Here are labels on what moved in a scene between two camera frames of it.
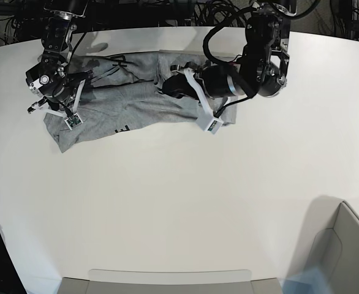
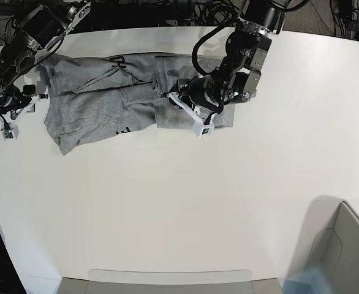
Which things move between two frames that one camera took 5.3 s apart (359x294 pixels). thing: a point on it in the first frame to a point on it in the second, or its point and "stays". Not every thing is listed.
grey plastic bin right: x=336 y=239 stays
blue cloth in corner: x=312 y=281 stays
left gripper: x=59 y=89 to x=7 y=97
